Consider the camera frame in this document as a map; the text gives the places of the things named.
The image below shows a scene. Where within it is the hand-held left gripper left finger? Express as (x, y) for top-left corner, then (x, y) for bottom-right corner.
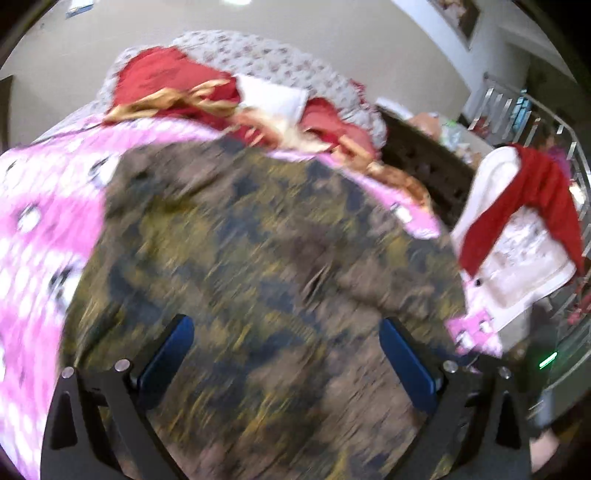
(41, 314), (195, 480)

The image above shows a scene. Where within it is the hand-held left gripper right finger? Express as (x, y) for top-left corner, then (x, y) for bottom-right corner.
(379, 316), (532, 480)

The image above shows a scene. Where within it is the brown floral patterned garment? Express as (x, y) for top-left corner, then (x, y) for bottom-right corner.
(60, 136), (472, 480)

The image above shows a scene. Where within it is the white chair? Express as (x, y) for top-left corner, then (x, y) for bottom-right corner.
(450, 145), (585, 342)

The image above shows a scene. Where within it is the pink penguin print blanket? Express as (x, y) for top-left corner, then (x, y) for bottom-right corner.
(0, 113), (504, 480)

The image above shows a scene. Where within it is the red cloth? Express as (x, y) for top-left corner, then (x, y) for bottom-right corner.
(459, 145), (585, 273)

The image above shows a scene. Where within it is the gold and red satin blanket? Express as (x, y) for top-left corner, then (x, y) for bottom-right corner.
(104, 80), (432, 208)

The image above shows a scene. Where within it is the dark carved wooden cabinet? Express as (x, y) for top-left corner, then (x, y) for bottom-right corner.
(376, 106), (481, 232)

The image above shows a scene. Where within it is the pile of plastic bags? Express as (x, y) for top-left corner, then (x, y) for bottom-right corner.
(406, 111), (490, 162)

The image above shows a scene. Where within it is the red fringed pillow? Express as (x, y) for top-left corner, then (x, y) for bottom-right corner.
(300, 97), (379, 158)
(113, 46), (241, 125)

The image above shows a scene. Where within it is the white small pillow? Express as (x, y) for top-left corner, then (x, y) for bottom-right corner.
(235, 74), (310, 125)

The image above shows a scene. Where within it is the dark wooden door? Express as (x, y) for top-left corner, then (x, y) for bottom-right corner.
(0, 76), (14, 148)

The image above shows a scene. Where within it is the floral print quilted pillow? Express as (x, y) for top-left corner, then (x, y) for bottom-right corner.
(97, 30), (389, 148)

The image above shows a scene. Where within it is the framed wall picture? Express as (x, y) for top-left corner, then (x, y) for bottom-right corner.
(429, 0), (481, 47)

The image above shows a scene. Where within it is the white wall poster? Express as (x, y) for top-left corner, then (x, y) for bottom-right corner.
(65, 0), (99, 19)

